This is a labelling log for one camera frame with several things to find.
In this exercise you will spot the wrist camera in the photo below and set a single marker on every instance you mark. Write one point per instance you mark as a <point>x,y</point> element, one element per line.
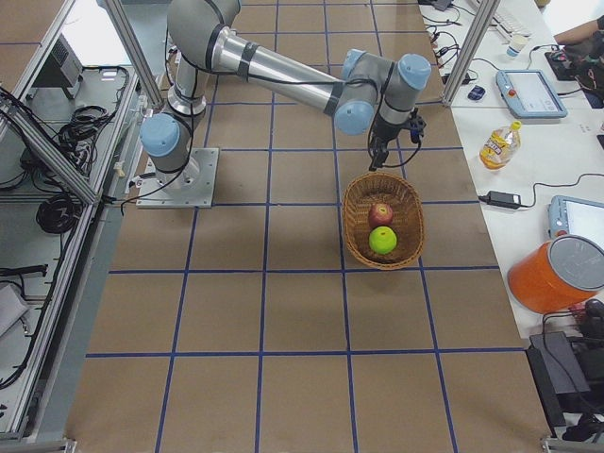
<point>415,124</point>

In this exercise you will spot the black power adapter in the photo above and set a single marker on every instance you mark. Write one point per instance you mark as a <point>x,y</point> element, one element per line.
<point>510,201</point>

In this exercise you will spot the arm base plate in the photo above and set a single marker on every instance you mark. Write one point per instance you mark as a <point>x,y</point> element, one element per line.
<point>193,188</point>

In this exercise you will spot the green apple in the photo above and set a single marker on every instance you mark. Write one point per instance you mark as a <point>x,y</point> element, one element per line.
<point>382,240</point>

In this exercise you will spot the red apple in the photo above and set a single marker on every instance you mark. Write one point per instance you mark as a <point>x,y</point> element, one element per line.
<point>380,215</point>

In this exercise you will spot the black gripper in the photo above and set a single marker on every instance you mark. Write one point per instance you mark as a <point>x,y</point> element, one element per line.
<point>383,137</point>

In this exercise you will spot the blue teach pendant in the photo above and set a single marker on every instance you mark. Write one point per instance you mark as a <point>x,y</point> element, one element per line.
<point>529,95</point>
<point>575,216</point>

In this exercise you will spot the orange juice bottle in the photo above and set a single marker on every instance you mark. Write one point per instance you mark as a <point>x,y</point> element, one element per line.
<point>500,147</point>

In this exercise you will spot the aluminium frame post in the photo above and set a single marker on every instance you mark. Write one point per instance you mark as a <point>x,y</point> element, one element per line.
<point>473,38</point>

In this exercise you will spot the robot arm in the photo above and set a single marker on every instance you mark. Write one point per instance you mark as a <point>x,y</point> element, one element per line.
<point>374,96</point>

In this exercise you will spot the black box device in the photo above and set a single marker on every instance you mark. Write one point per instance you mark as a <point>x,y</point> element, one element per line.
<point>568,374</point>

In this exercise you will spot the wicker basket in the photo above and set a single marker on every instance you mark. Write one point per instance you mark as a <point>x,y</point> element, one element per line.
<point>408,222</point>

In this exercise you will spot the paper cup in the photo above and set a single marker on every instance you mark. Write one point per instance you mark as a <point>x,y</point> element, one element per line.
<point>517,43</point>

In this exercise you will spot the orange bucket with lid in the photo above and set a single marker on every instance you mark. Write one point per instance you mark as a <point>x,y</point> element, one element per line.
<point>558,275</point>

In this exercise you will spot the grey electronics box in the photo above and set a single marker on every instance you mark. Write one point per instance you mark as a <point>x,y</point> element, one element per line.
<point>62,69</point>

